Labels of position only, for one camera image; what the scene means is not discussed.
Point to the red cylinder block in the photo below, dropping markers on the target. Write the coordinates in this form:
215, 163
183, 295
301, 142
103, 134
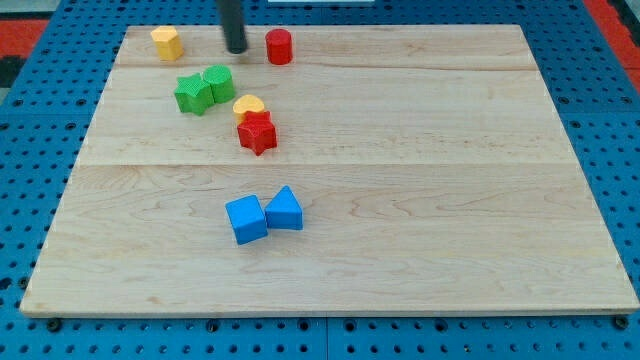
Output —
279, 46

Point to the light wooden board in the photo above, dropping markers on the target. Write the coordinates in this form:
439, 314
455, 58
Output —
434, 173

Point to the green star block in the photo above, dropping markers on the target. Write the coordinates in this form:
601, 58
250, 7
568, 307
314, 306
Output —
193, 94

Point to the green cylinder block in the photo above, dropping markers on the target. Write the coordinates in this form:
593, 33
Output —
220, 80

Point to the yellow hexagon block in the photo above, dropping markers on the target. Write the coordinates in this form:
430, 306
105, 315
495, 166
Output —
167, 42

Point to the blue triangle block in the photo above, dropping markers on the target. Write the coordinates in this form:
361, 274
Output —
284, 211

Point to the blue cube block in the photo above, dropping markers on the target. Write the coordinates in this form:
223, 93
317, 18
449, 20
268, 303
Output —
247, 219

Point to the red star block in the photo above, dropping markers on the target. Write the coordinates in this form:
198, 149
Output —
257, 132

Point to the yellow heart block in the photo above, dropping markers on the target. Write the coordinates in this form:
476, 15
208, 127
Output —
244, 104

